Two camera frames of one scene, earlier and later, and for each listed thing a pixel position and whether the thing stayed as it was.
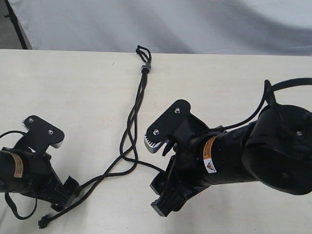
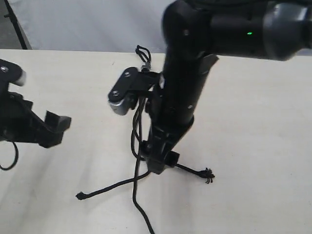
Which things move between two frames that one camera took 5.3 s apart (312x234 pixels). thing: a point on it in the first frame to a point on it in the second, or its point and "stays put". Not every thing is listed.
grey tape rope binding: [146, 65] stays put
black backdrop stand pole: [12, 16] stays put
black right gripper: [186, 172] to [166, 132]
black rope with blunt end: [146, 59] to [80, 195]
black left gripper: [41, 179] to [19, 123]
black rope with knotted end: [44, 220] to [145, 65]
